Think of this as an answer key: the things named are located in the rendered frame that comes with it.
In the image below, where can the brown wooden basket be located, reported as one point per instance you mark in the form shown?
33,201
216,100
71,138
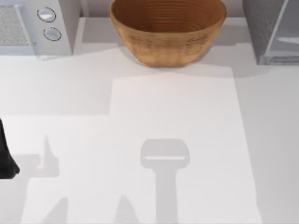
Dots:
168,39

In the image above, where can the small microwave knob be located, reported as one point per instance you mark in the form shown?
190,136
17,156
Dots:
52,33

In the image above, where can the large microwave knob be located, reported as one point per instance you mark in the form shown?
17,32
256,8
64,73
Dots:
46,14

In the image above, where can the pale microwave oven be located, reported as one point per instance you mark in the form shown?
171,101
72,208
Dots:
35,28

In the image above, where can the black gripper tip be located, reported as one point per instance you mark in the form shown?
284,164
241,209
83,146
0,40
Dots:
5,161

